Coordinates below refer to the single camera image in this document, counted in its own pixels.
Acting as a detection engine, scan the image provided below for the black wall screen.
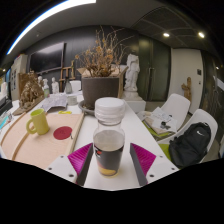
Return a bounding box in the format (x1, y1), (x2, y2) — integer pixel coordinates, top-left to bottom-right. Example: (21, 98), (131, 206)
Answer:
(29, 42), (66, 74)

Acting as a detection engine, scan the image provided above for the yellow-green mug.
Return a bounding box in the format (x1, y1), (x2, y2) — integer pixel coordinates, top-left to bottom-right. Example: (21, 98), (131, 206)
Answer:
(25, 108), (51, 136)

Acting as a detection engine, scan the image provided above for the long ceiling strip light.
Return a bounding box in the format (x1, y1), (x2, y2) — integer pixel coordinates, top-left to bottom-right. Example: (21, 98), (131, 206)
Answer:
(6, 0), (98, 56)

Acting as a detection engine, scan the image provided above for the white and green spray bottle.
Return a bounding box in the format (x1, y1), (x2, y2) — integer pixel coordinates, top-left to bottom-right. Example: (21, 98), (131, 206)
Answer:
(42, 78), (51, 99)

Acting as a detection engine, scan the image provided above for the white cabinet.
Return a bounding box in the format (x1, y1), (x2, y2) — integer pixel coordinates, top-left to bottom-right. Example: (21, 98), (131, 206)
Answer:
(9, 54), (29, 101)

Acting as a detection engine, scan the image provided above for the printed newspaper sheet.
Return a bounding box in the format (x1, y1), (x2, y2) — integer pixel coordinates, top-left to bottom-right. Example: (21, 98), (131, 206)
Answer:
(40, 93), (69, 113)

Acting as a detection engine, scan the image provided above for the black desktop device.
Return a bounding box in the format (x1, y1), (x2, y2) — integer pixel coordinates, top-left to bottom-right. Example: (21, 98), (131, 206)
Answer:
(0, 96), (14, 116)

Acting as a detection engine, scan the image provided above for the flat round red coaster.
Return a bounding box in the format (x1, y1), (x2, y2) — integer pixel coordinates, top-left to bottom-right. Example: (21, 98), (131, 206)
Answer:
(53, 126), (74, 141)

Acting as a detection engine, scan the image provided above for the white chair with backpack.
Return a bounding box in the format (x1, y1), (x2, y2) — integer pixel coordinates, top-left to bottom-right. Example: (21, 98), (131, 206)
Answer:
(158, 108), (219, 164)

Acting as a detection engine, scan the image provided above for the small white figurine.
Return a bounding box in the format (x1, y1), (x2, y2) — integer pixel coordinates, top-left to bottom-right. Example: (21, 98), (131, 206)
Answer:
(50, 77), (60, 95)

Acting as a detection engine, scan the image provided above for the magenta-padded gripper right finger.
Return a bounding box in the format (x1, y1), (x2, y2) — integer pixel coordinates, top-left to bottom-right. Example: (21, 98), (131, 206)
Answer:
(129, 142), (180, 188)

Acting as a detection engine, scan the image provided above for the wooden figure statue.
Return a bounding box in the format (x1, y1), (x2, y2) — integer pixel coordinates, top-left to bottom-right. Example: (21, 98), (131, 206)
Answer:
(181, 76), (193, 101)

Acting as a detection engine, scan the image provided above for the wooden easel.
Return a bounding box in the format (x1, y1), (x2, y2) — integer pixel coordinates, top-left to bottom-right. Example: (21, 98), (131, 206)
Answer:
(59, 59), (76, 93)

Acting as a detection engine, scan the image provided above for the dried plant in grey pot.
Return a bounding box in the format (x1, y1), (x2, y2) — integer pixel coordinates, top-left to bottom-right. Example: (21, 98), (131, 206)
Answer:
(74, 26), (134, 109)

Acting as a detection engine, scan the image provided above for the small white cup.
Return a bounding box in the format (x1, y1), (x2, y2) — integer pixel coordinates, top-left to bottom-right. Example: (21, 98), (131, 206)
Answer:
(66, 95), (79, 106)

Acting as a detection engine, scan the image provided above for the black backpack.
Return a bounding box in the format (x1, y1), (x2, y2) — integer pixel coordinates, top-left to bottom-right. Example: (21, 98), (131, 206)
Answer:
(168, 121), (212, 169)

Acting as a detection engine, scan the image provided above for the grey glass bottle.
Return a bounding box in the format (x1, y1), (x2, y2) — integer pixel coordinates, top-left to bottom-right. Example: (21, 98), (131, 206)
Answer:
(63, 77), (73, 95)

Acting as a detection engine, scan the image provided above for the clear bottle with white cap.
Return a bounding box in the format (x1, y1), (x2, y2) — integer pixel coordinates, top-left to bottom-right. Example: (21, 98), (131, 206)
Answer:
(92, 97), (127, 178)

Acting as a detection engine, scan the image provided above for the white plaster statue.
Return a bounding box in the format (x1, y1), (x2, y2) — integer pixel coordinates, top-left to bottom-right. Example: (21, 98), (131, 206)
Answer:
(121, 53), (147, 114)

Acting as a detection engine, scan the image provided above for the stack of papers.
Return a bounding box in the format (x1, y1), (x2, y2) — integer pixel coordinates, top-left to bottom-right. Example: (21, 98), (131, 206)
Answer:
(144, 106), (179, 135)

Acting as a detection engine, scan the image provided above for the grey plant saucer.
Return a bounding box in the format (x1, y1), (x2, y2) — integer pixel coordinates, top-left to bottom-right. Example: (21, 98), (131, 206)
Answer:
(77, 99), (101, 117)

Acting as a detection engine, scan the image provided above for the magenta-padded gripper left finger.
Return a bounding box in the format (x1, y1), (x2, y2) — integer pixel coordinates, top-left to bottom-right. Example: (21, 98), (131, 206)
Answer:
(45, 142), (95, 187)

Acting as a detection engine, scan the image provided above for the light wooden board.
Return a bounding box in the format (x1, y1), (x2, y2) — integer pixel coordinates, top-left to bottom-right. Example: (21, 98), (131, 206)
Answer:
(0, 111), (86, 170)

